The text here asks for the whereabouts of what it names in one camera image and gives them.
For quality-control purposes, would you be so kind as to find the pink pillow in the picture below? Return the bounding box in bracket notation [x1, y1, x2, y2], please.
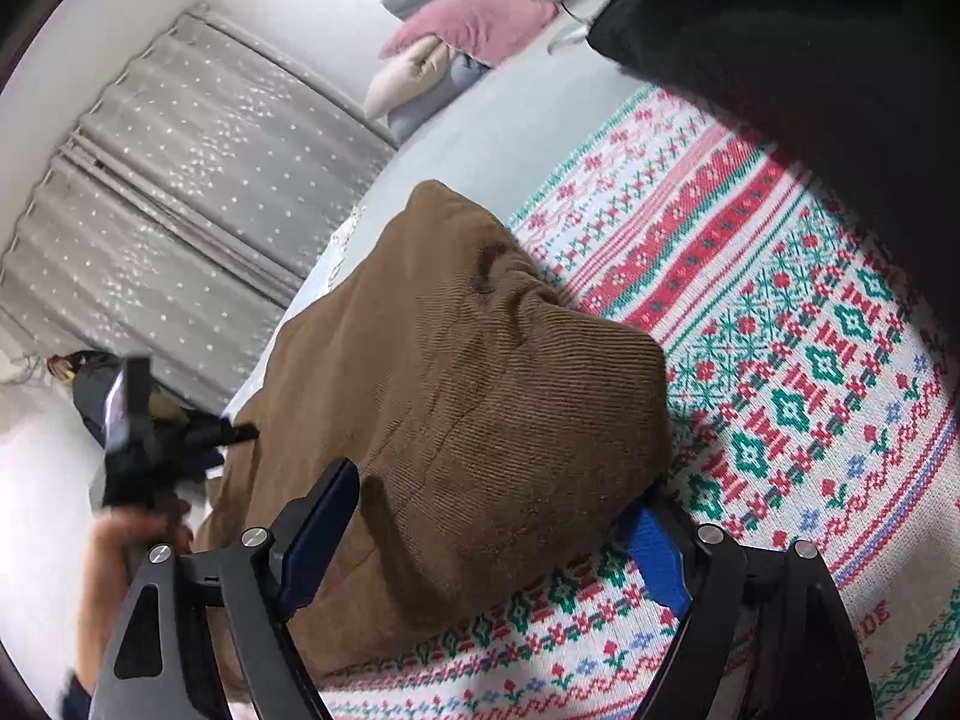
[379, 0, 560, 67]

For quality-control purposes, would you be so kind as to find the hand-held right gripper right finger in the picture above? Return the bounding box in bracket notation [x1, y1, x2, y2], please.
[615, 487, 878, 720]

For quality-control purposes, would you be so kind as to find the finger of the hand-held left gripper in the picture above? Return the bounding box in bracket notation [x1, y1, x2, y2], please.
[187, 420, 260, 448]

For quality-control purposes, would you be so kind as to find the beige pillow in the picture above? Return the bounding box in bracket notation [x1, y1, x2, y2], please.
[365, 37, 455, 121]

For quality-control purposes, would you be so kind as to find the brown coat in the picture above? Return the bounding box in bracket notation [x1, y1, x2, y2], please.
[193, 180, 673, 700]

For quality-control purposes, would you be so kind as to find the dark hanging jacket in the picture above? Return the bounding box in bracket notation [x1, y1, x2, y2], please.
[49, 349, 226, 482]

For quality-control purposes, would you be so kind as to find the clear clothes hanger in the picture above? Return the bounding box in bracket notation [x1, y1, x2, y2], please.
[547, 0, 620, 55]

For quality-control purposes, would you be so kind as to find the person's left hand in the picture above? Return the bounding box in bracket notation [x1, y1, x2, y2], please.
[90, 496, 196, 567]

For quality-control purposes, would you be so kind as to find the person's left forearm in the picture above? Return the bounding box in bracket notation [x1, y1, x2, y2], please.
[63, 559, 147, 720]

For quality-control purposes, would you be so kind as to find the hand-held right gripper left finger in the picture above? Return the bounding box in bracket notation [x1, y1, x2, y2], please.
[88, 457, 361, 720]

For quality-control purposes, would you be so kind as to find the red green patterned blanket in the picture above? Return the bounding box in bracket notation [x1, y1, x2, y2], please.
[315, 81, 960, 720]

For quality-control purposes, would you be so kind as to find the black garment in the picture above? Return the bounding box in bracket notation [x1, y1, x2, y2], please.
[559, 0, 960, 272]

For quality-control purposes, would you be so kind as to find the grey dotted curtain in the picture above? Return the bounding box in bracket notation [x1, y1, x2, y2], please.
[0, 4, 398, 415]

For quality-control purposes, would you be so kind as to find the blue-grey pillow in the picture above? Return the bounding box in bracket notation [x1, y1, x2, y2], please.
[390, 56, 493, 140]

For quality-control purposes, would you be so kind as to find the light blue bedsheet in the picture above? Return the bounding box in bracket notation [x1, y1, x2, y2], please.
[251, 19, 647, 410]

